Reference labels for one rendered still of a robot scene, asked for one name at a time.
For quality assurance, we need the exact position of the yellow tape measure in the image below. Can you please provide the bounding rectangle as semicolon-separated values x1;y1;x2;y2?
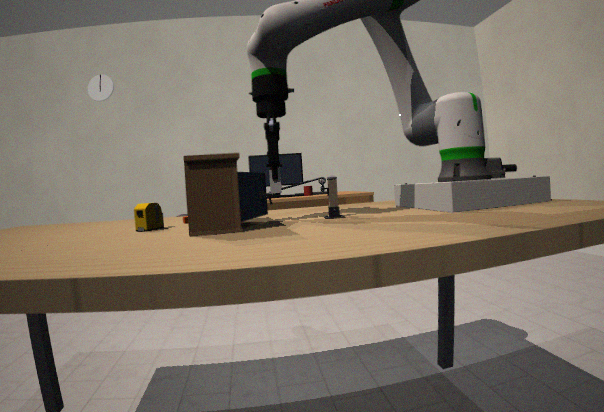
134;203;164;232

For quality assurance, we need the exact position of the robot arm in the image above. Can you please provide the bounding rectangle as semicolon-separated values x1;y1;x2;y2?
247;0;517;182

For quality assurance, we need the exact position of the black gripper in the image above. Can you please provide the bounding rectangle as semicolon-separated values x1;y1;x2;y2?
256;98;286;193

